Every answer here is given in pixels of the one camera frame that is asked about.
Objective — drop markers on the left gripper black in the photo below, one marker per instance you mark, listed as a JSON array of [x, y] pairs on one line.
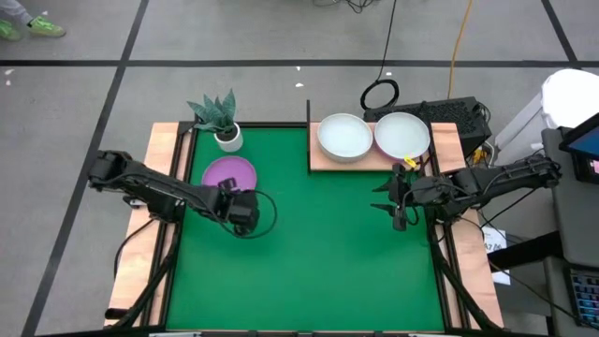
[[243, 213]]

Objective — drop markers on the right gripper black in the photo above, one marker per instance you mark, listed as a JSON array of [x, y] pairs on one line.
[[421, 194]]

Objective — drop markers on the wooden shelf with black frame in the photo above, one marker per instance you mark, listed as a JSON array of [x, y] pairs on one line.
[[320, 165]]

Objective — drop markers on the black keyboard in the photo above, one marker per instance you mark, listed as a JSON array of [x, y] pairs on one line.
[[585, 297]]

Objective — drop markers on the person's leg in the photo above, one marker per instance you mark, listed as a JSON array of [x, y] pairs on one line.
[[11, 7]]

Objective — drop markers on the white paper sheet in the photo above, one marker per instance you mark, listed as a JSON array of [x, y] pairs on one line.
[[496, 238]]

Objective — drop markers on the mint green plate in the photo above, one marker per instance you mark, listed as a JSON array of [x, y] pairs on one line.
[[401, 135]]

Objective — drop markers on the black computer case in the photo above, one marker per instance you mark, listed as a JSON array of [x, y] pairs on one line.
[[449, 112]]

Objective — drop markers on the black tablet screen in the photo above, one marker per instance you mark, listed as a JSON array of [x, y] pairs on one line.
[[585, 140]]

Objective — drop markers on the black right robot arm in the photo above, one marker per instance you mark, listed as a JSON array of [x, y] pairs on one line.
[[505, 180]]

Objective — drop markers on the green table mat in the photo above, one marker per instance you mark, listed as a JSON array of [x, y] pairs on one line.
[[304, 262]]

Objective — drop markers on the black aluminium rig frame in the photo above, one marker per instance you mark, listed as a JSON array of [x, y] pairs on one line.
[[271, 125]]

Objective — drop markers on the snake plant in white pot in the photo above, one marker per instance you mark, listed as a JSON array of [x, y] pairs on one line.
[[229, 140]]

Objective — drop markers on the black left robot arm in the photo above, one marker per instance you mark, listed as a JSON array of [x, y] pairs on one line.
[[154, 189]]

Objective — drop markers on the grey desk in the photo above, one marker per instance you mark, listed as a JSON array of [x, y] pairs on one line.
[[575, 220]]

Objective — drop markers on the person's green shoe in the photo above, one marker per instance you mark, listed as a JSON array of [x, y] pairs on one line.
[[7, 29], [44, 27]]

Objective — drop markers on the black desk beam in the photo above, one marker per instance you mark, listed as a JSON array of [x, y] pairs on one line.
[[524, 250]]

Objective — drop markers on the pale white plate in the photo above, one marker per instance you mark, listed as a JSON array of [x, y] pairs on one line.
[[345, 136]]

